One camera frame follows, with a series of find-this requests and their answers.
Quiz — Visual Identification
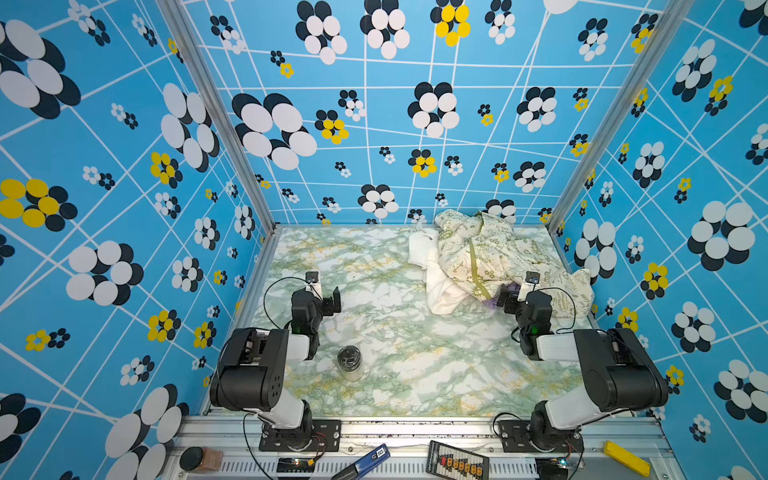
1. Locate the aluminium corner post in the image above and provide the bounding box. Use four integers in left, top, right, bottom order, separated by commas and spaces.
547, 0, 695, 237
157, 0, 277, 235

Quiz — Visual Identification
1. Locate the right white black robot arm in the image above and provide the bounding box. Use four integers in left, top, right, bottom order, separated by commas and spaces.
496, 285, 669, 451

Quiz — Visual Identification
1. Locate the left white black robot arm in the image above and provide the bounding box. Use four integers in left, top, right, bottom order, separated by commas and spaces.
210, 289, 341, 451

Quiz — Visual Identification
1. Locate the green patterned cream cloth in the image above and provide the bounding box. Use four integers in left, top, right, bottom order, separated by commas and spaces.
435, 210, 594, 321

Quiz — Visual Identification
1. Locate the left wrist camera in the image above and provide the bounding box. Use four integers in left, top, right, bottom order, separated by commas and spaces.
305, 270, 323, 300

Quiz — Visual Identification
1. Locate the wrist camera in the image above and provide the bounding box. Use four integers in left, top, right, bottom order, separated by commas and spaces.
518, 271, 540, 301
305, 270, 323, 300

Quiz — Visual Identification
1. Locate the right aluminium corner post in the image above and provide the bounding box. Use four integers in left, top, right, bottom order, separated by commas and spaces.
547, 0, 695, 237

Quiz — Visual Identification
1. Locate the brown jar black lid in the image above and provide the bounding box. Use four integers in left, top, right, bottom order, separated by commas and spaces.
179, 446, 224, 474

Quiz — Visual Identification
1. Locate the yellow box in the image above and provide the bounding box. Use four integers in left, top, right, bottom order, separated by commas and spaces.
603, 441, 651, 478

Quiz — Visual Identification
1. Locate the blue handled tool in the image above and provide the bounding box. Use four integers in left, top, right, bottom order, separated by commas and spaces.
332, 444, 390, 480

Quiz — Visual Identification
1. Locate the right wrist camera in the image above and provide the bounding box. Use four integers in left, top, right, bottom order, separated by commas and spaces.
518, 271, 540, 301

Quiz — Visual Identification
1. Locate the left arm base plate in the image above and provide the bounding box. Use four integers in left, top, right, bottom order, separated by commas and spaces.
258, 419, 342, 453

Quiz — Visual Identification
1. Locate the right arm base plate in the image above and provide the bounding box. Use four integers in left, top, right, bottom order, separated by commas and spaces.
495, 419, 584, 456

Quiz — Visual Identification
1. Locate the aluminium front rail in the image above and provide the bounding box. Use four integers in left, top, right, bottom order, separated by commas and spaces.
162, 416, 684, 479

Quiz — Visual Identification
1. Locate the glass jar black lid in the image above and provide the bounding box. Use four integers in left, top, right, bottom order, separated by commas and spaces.
336, 345, 364, 381

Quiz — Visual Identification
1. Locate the black screwdriver bit case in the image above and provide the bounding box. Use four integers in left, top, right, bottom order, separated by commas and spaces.
425, 440, 490, 480

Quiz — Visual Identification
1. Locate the left aluminium corner post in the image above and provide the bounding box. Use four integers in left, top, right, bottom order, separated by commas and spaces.
157, 0, 277, 235

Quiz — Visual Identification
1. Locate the purple cloth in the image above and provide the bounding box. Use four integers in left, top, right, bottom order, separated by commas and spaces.
487, 285, 519, 310

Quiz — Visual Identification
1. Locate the plain white cloth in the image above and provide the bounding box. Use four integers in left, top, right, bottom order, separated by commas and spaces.
408, 229, 478, 316

